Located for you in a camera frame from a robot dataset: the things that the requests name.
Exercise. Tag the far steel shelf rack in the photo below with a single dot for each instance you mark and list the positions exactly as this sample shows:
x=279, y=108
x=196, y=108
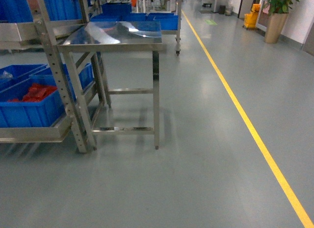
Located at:
x=167, y=12

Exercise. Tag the blue bin with red bags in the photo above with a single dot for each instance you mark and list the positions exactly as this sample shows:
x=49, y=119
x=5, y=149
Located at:
x=30, y=114

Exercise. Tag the stainless steel shelf rack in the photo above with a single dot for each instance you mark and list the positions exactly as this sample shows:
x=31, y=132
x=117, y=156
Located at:
x=25, y=24

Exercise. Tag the stainless steel table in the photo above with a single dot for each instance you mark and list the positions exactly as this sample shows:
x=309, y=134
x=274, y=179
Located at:
x=98, y=42

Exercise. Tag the red bubble wrap bags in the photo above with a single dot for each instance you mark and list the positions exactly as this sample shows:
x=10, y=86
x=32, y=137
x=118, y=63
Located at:
x=36, y=93

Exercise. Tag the yellow mop bucket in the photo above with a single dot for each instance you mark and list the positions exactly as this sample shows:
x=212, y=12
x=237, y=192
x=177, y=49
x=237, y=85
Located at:
x=250, y=19

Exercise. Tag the clear plastic bag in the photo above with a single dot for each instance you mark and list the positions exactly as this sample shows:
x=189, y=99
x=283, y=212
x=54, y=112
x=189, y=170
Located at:
x=6, y=75

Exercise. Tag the potted plant gold planter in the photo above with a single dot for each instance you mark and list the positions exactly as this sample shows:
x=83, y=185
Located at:
x=277, y=15

